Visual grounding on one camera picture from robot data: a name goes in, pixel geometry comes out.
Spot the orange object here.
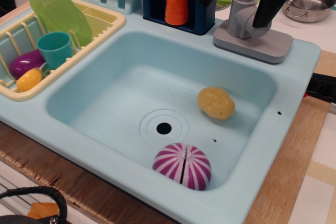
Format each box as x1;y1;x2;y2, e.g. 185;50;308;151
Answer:
26;202;59;220

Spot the orange toy carrot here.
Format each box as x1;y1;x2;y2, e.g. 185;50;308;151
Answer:
165;0;189;26

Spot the yellow toy lemon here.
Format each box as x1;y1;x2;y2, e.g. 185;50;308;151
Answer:
16;68;43;92

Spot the cream dish drying rack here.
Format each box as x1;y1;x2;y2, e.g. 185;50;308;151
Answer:
1;0;126;101

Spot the yellow toy potato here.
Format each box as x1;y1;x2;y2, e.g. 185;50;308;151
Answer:
196;87;235;120

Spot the teal toy cup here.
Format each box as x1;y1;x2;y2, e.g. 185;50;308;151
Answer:
37;31;74;70

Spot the stainless steel pot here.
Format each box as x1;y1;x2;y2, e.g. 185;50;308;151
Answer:
282;0;335;23

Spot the grey toy faucet lever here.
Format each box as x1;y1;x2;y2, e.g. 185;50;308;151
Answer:
213;0;293;64

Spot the green toy plate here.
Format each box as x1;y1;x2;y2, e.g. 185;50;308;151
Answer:
29;0;93;46

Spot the purple toy eggplant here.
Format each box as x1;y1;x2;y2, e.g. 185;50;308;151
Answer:
9;49;45;80

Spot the dark blue utensil holder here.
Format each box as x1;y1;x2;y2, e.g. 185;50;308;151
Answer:
142;0;216;35

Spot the light blue toy sink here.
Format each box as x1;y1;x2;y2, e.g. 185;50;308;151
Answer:
1;14;320;223

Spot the purple white striped toy onion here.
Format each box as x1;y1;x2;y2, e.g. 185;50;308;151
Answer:
152;143;212;191

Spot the black clamp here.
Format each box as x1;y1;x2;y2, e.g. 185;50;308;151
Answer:
304;73;335;103

